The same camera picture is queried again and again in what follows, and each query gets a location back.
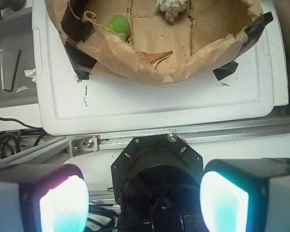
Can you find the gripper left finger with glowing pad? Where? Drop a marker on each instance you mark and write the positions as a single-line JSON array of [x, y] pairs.
[[43, 198]]

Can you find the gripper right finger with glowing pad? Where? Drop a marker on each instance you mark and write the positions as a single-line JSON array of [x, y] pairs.
[[246, 195]]

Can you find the green toy animal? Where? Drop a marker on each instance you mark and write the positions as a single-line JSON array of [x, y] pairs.
[[120, 26]]

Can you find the black hex key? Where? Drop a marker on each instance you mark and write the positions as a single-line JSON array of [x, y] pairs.
[[9, 65]]

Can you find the brown paper bag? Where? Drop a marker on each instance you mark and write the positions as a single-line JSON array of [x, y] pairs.
[[207, 37]]

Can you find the crumpled white paper ball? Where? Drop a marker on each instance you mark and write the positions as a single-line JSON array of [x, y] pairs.
[[171, 8]]

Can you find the aluminium frame rail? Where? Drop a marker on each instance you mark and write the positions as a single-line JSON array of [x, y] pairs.
[[267, 137]]

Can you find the metal corner bracket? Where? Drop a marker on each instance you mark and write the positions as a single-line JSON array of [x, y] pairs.
[[81, 145]]

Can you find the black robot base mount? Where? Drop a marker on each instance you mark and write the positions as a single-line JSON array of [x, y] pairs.
[[156, 181]]

